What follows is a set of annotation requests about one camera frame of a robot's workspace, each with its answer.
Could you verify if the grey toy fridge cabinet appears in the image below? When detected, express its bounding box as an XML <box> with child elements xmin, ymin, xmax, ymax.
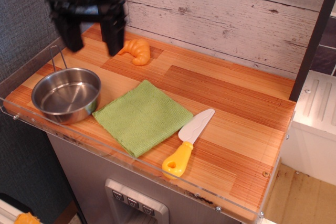
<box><xmin>47</xmin><ymin>134</ymin><xmax>237</xmax><ymax>223</ymax></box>

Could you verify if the toy knife yellow handle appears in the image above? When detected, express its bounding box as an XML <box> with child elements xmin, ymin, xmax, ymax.
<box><xmin>162</xmin><ymin>109</ymin><xmax>215</xmax><ymax>179</ymax></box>

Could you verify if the silver dispenser button panel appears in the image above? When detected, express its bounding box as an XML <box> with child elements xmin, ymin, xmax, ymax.
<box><xmin>105</xmin><ymin>178</ymin><xmax>170</xmax><ymax>223</ymax></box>

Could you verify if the clear acrylic front guard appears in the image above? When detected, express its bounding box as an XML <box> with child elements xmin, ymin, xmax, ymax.
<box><xmin>1</xmin><ymin>99</ymin><xmax>267</xmax><ymax>223</ymax></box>

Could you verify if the dark right shelf post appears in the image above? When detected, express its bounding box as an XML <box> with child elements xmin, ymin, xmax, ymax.
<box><xmin>289</xmin><ymin>0</ymin><xmax>335</xmax><ymax>102</ymax></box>

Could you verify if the orange toy croissant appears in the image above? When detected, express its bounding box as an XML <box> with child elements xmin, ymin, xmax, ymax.
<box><xmin>118</xmin><ymin>38</ymin><xmax>151</xmax><ymax>66</ymax></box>

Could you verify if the clear acrylic guard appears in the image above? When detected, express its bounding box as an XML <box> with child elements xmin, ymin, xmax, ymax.
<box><xmin>1</xmin><ymin>37</ymin><xmax>66</xmax><ymax>98</ymax></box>
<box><xmin>1</xmin><ymin>99</ymin><xmax>267</xmax><ymax>223</ymax></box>

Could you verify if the white toy sink unit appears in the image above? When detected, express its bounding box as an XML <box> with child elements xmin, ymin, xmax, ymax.
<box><xmin>280</xmin><ymin>71</ymin><xmax>335</xmax><ymax>185</ymax></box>

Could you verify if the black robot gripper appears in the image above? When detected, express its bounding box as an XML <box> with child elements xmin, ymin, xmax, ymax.
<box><xmin>46</xmin><ymin>0</ymin><xmax>125</xmax><ymax>57</ymax></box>

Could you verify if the orange object bottom left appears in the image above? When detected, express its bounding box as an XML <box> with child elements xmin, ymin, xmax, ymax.
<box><xmin>14</xmin><ymin>212</ymin><xmax>41</xmax><ymax>224</ymax></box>

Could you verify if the clear acrylic left guard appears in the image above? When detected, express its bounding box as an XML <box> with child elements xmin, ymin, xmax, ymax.
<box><xmin>1</xmin><ymin>37</ymin><xmax>66</xmax><ymax>98</ymax></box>

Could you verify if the green cloth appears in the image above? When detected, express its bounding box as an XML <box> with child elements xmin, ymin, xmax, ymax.
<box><xmin>92</xmin><ymin>80</ymin><xmax>193</xmax><ymax>158</ymax></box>

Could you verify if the stainless steel pot bowl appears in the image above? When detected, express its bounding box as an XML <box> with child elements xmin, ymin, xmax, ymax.
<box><xmin>31</xmin><ymin>61</ymin><xmax>101</xmax><ymax>124</ymax></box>

